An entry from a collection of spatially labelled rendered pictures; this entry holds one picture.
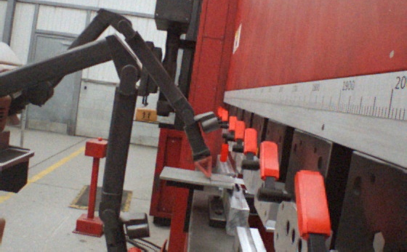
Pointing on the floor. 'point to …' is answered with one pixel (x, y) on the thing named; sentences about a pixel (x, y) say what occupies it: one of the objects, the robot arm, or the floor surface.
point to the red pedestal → (86, 221)
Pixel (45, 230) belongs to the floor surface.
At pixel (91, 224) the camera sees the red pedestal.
